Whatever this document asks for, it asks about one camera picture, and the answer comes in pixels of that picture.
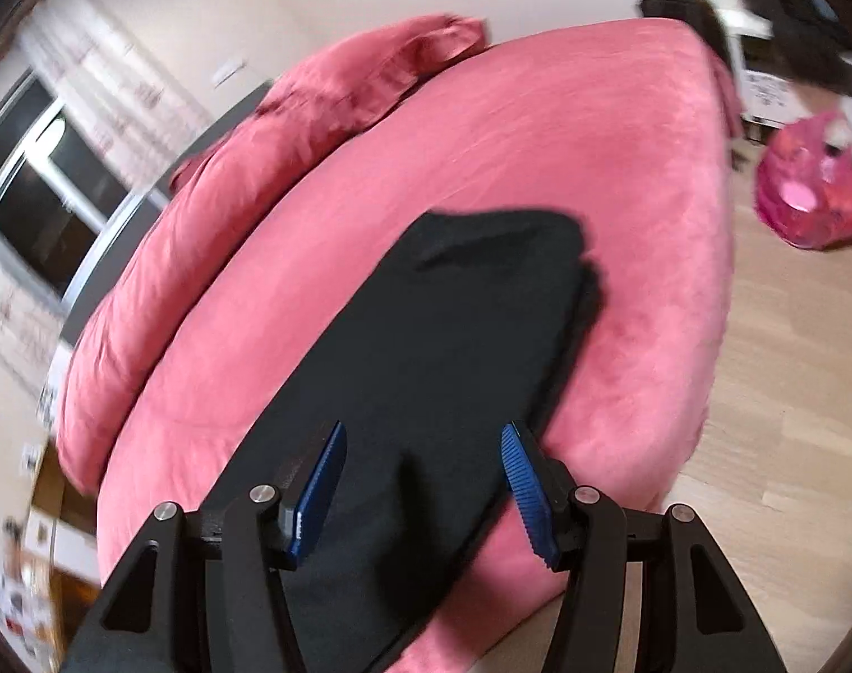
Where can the wooden desk shelf unit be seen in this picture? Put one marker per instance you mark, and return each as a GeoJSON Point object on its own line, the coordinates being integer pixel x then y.
{"type": "Point", "coordinates": [50, 570]}

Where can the patterned curtain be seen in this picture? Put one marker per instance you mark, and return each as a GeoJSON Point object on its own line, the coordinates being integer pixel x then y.
{"type": "Point", "coordinates": [133, 115]}

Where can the window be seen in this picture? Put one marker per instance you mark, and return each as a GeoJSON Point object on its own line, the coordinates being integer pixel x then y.
{"type": "Point", "coordinates": [61, 208]}

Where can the pink bed cover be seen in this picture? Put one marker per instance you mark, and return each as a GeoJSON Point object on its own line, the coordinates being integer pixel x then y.
{"type": "Point", "coordinates": [623, 126]}

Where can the pink folded duvet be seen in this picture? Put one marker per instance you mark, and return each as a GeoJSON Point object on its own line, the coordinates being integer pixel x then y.
{"type": "Point", "coordinates": [221, 196]}

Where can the pink plastic bag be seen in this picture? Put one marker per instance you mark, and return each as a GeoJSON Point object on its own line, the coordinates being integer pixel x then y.
{"type": "Point", "coordinates": [803, 188]}

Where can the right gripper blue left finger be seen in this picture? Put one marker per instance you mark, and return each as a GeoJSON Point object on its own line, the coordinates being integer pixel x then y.
{"type": "Point", "coordinates": [307, 492]}

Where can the black pants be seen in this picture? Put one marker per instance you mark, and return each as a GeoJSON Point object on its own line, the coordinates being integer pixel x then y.
{"type": "Point", "coordinates": [469, 322]}

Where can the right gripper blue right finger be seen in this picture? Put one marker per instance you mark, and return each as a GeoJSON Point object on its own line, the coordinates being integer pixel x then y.
{"type": "Point", "coordinates": [542, 491]}

